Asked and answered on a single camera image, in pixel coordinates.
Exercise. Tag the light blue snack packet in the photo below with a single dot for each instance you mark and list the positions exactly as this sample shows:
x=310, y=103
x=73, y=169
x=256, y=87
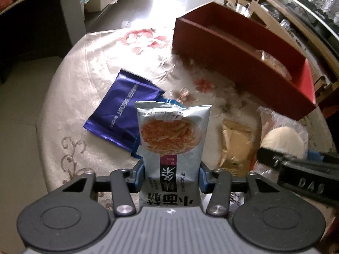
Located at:
x=165, y=102

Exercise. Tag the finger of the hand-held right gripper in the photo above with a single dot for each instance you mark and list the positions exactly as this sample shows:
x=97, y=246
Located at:
x=270, y=157

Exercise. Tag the clear round cake packet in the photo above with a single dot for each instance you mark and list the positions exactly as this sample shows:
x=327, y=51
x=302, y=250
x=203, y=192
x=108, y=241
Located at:
x=283, y=140

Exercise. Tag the red cardboard box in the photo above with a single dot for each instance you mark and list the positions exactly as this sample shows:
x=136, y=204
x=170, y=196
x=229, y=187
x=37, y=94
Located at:
x=238, y=66

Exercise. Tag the dark blue biscuit packet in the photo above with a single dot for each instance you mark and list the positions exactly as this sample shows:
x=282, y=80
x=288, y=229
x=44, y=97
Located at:
x=119, y=108

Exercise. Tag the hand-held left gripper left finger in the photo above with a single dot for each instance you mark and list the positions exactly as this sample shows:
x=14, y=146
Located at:
x=139, y=176

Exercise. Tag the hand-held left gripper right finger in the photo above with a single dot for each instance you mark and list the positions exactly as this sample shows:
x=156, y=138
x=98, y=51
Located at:
x=202, y=177

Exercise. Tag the wooden shelf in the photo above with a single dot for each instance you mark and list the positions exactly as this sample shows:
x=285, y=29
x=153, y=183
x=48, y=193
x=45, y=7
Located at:
x=304, y=13

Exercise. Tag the clear pastry packet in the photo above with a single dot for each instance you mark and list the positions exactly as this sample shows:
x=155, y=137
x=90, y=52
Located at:
x=272, y=63

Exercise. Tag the floral beige tablecloth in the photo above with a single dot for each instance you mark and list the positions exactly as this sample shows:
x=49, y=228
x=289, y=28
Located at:
x=92, y=58

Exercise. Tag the tan snack packet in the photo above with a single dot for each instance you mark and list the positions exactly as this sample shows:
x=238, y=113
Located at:
x=235, y=143

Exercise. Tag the dark desk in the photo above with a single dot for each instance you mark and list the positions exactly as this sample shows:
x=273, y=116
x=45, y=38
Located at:
x=39, y=31

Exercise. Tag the grey noodle snack packet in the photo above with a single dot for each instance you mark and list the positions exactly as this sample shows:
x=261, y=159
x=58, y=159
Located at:
x=169, y=137

